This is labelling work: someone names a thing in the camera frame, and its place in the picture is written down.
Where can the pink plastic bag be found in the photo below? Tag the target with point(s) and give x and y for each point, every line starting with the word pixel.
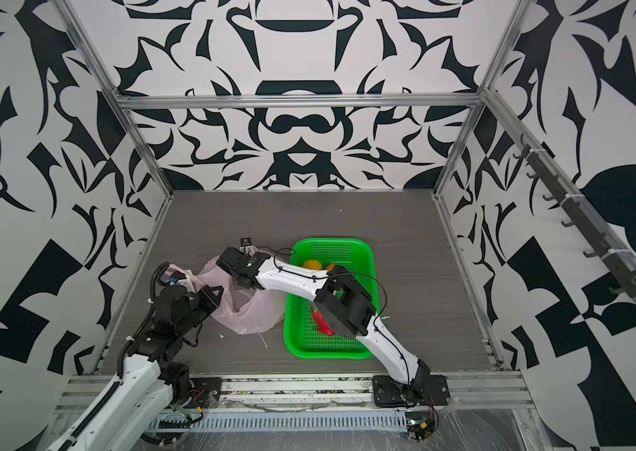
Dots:
pixel 245 311

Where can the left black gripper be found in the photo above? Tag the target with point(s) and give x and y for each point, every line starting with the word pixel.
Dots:
pixel 205 295

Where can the small circuit board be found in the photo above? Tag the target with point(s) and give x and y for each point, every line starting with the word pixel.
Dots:
pixel 421 425

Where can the yellow fruit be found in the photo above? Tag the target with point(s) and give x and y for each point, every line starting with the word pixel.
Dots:
pixel 312 264

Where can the green plastic basket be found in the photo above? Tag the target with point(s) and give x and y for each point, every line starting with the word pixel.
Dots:
pixel 347 305

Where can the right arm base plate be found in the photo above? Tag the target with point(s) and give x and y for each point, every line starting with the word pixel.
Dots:
pixel 387 393

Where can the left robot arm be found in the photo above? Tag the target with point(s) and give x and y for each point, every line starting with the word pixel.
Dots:
pixel 147 379

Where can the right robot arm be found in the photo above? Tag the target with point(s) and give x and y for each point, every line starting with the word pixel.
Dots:
pixel 402 366

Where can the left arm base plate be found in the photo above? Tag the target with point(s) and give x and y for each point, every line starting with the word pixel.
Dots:
pixel 203 392

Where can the red dragon fruit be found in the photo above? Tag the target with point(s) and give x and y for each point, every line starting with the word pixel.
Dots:
pixel 320 321

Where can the black hook rail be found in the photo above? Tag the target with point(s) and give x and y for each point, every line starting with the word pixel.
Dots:
pixel 582 216

